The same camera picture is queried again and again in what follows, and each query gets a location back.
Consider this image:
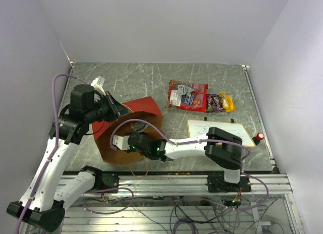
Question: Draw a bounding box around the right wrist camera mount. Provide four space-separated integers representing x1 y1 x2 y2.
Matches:
112 135 130 151

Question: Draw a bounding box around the red candy bag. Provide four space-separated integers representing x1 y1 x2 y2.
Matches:
166 80 208 112

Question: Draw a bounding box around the purple cable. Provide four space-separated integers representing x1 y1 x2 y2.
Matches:
110 118 270 212
14 73 91 234

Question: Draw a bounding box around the brown purple chocolate pack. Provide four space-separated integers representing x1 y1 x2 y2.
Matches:
206 94 225 112

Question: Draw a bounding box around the red paper bag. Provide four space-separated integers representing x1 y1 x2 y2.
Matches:
91 96 164 179

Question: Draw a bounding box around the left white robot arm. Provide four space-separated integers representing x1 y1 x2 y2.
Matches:
7 84 131 232

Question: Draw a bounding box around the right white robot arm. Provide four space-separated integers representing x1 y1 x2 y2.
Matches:
127 127 243 192

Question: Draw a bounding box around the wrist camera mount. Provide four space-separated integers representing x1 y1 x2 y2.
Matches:
90 76 106 96
112 135 130 151

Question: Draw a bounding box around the aluminium rail frame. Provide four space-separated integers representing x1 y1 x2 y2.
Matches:
22 172 303 234

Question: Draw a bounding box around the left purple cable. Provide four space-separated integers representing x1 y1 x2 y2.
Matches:
14 73 91 234

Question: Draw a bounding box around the small whiteboard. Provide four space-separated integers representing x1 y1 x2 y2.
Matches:
187 119 256 148

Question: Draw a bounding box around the red emergency stop button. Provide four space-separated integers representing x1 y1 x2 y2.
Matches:
252 132 265 145

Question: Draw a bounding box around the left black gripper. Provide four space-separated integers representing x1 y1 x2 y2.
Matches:
85 90 132 123

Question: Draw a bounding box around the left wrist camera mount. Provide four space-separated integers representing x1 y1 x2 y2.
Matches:
90 76 106 96

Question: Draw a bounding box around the silver green snack wrapper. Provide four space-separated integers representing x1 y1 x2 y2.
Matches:
178 84 194 97

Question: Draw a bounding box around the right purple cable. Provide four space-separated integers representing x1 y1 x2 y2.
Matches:
110 118 270 212

